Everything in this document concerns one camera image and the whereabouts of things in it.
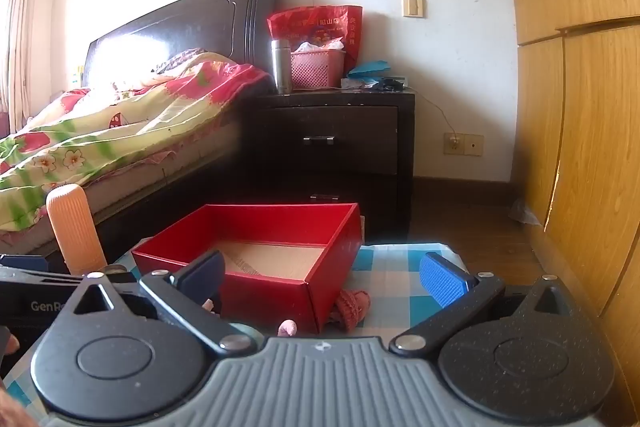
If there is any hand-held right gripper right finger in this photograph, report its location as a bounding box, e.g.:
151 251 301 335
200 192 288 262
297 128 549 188
389 252 578 356

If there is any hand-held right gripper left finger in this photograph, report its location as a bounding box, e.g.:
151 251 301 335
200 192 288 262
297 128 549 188
61 251 258 356

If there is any red cardboard box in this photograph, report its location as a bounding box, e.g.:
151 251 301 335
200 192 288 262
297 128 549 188
131 203 362 334

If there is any red knit hat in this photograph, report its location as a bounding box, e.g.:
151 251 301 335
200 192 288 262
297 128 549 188
327 289 372 333

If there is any person's left hand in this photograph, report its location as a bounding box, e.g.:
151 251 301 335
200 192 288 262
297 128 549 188
0 326 21 358

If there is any blue white checked tablecloth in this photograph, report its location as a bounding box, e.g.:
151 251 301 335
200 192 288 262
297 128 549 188
0 243 478 427

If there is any orange ribbed bottle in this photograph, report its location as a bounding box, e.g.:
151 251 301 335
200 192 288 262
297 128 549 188
46 183 107 275

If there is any dark wooden nightstand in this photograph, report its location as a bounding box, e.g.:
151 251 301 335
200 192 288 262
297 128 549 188
240 86 417 248

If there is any floral quilt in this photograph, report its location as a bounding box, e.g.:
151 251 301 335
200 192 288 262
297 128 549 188
0 49 276 233

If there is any yellow wooden wardrobe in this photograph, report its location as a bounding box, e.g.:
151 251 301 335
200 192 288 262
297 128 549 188
495 0 640 427

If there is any steel thermos flask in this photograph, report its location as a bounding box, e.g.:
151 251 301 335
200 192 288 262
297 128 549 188
270 39 294 95

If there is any teal plastic bag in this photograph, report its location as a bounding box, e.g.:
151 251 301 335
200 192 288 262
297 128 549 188
342 59 393 88

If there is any pink plastic basket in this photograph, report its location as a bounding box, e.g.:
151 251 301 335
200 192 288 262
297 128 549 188
290 49 347 90

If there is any dark wooden bed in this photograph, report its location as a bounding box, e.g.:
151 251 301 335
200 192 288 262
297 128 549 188
0 0 282 268

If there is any beige curtain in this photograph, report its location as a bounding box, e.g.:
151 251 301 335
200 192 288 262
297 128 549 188
0 0 47 132

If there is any red plastic bag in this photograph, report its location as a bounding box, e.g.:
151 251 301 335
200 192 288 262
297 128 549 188
266 4 363 68

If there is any beige wall socket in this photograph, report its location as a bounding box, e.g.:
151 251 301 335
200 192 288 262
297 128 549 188
444 133 485 156

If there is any thin power cable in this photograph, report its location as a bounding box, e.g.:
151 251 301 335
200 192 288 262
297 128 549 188
414 88 459 144

